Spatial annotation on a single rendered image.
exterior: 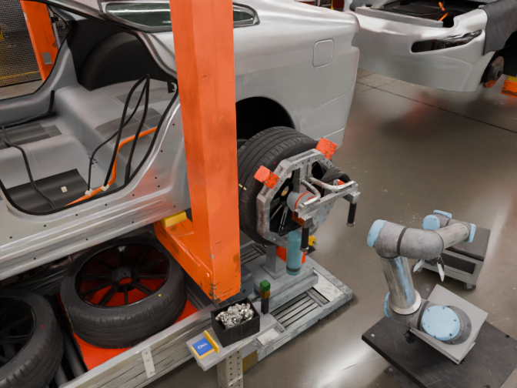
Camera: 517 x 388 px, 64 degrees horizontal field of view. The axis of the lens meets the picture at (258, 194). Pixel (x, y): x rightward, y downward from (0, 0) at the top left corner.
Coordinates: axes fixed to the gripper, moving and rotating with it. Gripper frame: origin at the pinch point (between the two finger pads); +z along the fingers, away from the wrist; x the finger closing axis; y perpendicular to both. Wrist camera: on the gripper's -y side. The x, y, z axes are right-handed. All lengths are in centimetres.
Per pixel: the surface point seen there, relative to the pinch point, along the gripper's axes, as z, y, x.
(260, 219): -18, 57, -76
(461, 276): 13, -69, 10
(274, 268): 22, 14, -87
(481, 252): -8, -66, 18
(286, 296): 37, 13, -75
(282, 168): -47, 57, -68
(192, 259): 6, 81, -98
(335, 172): -48, 34, -49
